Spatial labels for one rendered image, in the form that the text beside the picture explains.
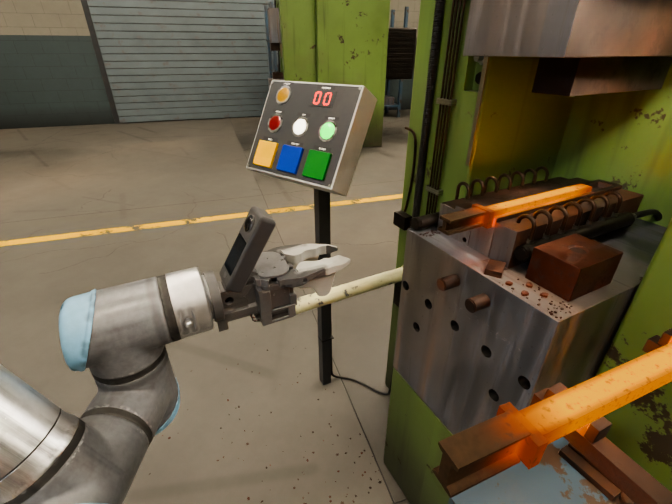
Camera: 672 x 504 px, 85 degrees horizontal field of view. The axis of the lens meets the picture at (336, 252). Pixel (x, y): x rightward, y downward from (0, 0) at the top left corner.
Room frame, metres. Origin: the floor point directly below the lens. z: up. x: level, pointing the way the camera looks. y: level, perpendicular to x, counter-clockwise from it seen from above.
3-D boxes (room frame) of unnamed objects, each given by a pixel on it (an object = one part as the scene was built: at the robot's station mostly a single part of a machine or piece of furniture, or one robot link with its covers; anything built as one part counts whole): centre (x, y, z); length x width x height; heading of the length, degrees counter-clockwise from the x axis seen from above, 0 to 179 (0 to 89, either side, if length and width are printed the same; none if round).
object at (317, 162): (0.98, 0.05, 1.01); 0.07 x 0.05 x 0.07; 53
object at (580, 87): (0.78, -0.51, 1.24); 0.30 x 0.07 x 0.06; 118
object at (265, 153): (1.10, 0.21, 1.01); 0.07 x 0.05 x 0.07; 53
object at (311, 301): (0.95, -0.04, 0.62); 0.44 x 0.05 x 0.05; 118
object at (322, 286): (0.47, 0.02, 0.97); 0.09 x 0.03 x 0.06; 108
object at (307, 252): (0.52, 0.04, 0.97); 0.09 x 0.03 x 0.06; 127
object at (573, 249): (0.55, -0.42, 0.95); 0.12 x 0.09 x 0.07; 118
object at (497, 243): (0.78, -0.47, 0.96); 0.42 x 0.20 x 0.09; 118
